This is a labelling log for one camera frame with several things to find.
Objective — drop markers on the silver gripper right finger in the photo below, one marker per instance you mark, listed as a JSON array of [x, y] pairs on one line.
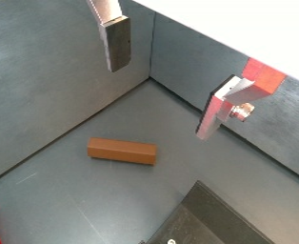
[[229, 100]]

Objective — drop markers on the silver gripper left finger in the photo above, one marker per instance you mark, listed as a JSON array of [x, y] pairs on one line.
[[113, 26]]

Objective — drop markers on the black curved holder stand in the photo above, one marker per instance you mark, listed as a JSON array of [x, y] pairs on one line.
[[205, 220]]

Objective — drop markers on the brown hexagonal prism block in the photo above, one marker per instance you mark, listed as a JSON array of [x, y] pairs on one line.
[[121, 150]]

